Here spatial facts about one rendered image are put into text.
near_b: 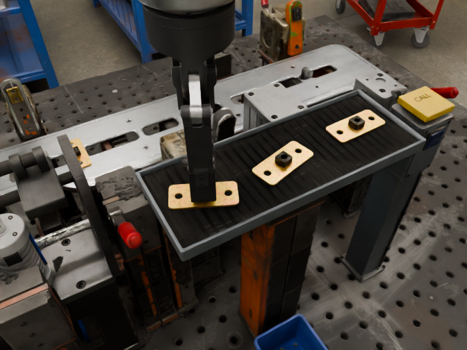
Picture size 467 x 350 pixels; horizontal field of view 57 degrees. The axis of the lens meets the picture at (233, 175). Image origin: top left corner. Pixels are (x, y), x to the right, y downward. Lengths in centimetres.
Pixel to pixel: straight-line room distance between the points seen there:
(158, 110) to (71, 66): 224
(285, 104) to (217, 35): 41
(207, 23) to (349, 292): 77
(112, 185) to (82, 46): 272
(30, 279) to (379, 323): 68
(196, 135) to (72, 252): 42
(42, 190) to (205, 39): 32
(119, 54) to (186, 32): 283
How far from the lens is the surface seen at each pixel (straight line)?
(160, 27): 35
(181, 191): 52
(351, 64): 109
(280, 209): 51
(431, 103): 72
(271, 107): 73
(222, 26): 35
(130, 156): 82
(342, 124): 63
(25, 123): 94
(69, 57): 324
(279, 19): 112
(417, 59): 327
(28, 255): 65
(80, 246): 75
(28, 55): 302
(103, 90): 155
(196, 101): 36
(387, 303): 101
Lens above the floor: 155
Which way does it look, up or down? 46 degrees down
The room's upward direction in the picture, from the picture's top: straight up
